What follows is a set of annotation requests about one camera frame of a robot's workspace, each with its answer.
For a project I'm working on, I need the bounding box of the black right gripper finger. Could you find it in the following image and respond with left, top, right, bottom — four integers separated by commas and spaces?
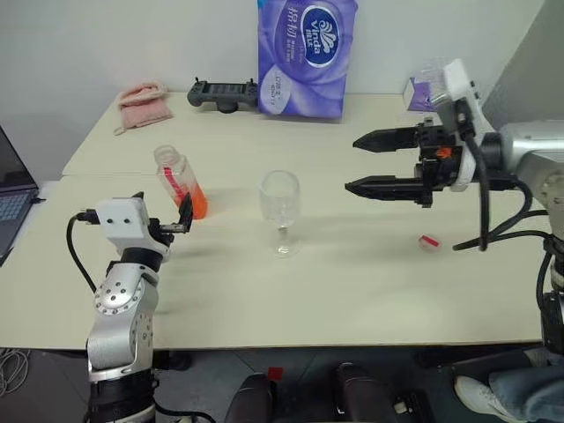
352, 126, 420, 155
345, 174, 427, 204

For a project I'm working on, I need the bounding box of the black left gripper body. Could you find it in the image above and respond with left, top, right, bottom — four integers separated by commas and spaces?
146, 217, 187, 249

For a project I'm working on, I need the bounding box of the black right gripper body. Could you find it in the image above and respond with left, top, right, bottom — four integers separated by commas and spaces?
412, 116, 469, 209

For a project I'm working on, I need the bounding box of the plastic bottle with orange liquid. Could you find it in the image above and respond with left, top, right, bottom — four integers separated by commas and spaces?
152, 144, 209, 221

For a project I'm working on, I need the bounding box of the clear wine glass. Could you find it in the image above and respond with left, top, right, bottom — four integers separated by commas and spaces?
258, 170, 301, 259

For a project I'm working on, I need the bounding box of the small purple tissue pack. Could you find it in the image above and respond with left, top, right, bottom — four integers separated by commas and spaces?
404, 65, 447, 112

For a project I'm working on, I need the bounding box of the pink towel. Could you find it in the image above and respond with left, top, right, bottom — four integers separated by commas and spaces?
113, 81, 174, 137

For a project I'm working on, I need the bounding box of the large purple tissue roll pack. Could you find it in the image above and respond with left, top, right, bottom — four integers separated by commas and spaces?
254, 0, 359, 120

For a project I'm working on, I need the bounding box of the dark grey handheld controller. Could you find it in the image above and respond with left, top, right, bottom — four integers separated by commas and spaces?
187, 78, 260, 115

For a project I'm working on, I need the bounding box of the dark laptop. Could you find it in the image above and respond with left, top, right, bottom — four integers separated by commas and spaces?
0, 124, 41, 268

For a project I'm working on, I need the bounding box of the dark rounded shape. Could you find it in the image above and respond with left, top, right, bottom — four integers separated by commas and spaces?
223, 373, 279, 423
331, 362, 425, 423

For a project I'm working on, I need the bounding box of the white sneaker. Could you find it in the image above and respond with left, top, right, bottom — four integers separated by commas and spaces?
453, 374, 508, 420

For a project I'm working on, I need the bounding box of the blue jeans leg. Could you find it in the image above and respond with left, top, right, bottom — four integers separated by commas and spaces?
487, 364, 564, 423

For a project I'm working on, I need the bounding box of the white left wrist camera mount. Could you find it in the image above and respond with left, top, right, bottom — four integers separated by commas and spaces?
93, 197, 152, 255

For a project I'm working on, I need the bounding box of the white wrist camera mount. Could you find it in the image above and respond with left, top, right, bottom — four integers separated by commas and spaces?
442, 58, 497, 193
93, 197, 152, 255

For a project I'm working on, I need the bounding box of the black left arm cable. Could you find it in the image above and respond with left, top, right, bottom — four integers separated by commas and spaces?
65, 211, 99, 293

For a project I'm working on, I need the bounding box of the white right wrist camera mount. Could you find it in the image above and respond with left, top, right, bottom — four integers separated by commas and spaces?
442, 58, 497, 193

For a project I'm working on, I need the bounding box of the white cable bundle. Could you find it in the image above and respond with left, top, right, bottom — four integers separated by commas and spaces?
0, 347, 33, 398

